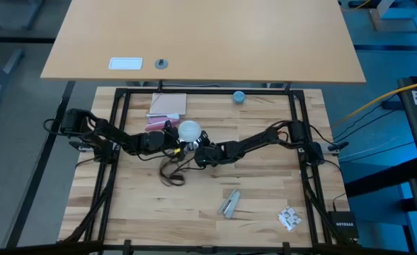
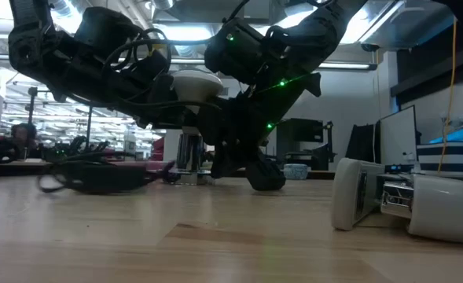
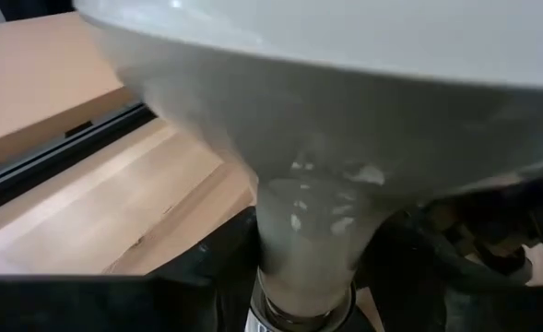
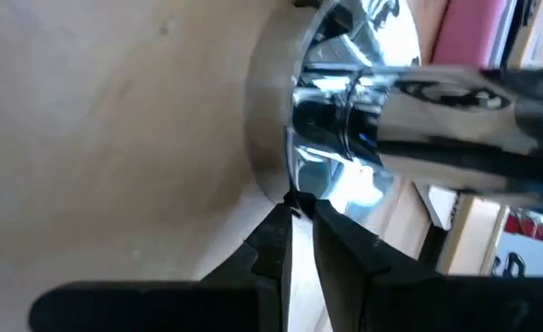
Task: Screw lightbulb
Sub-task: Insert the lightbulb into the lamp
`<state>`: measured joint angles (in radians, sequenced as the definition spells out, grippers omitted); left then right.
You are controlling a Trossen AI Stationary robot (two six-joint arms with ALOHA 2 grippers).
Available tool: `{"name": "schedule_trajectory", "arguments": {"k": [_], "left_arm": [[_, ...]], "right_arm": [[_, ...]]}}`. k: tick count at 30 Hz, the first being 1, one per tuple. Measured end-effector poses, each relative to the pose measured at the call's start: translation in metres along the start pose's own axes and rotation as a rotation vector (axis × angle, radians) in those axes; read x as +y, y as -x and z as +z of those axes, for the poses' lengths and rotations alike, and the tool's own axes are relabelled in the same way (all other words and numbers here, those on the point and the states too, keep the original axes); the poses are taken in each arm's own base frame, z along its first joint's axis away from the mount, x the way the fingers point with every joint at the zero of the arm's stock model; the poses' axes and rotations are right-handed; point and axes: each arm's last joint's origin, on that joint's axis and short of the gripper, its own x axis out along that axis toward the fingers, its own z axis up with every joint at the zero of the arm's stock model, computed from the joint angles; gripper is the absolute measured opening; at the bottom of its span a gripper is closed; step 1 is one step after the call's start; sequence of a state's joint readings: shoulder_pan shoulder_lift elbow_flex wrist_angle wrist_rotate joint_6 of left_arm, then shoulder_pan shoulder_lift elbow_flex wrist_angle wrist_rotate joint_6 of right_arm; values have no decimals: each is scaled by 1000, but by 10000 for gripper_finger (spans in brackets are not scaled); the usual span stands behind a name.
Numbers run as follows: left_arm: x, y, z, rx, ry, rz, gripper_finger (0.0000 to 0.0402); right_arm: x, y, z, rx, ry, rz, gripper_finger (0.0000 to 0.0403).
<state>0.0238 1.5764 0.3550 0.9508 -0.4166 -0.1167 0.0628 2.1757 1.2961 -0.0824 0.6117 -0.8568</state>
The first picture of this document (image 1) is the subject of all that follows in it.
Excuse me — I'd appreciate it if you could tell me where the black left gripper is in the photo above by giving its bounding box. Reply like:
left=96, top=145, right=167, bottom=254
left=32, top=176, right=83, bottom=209
left=154, top=124, right=181, bottom=155

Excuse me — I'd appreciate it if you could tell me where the white flood lightbulb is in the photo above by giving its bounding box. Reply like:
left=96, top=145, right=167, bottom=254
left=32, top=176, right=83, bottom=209
left=178, top=120, right=202, bottom=142

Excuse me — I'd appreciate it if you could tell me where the black lamp cable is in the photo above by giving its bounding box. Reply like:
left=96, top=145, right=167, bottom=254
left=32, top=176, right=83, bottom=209
left=158, top=152, right=195, bottom=188

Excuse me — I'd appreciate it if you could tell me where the white rectangular tray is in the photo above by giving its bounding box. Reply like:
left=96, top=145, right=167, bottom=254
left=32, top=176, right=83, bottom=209
left=108, top=57, right=144, bottom=71

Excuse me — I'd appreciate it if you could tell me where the beige wooden desk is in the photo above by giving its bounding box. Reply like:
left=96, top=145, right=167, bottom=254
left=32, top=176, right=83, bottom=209
left=40, top=0, right=367, bottom=85

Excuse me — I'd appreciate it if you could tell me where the clear printed plastic packet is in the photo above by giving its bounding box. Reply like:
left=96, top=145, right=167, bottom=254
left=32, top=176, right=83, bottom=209
left=277, top=205, right=303, bottom=233

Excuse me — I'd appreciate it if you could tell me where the grey desk leg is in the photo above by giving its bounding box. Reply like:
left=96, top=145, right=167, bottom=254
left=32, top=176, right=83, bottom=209
left=0, top=48, right=26, bottom=116

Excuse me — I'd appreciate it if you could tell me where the black power adapter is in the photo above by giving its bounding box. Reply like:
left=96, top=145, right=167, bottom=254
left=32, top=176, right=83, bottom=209
left=381, top=100, right=405, bottom=111

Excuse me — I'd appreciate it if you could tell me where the black side desk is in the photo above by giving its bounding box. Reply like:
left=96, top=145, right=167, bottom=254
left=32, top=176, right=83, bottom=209
left=344, top=69, right=417, bottom=255

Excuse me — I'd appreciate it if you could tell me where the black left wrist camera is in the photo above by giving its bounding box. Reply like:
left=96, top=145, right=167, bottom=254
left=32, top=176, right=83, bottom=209
left=172, top=143, right=188, bottom=161

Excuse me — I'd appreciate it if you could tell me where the black aluminium table frame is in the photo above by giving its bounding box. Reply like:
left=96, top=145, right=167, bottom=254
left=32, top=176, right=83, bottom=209
left=56, top=86, right=337, bottom=255

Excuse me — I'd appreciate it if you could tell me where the black Netgear network switch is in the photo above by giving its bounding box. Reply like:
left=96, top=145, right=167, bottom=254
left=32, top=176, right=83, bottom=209
left=327, top=210, right=360, bottom=240

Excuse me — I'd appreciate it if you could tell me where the yellow cable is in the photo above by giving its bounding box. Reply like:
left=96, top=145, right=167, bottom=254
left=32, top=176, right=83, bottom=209
left=331, top=78, right=417, bottom=127

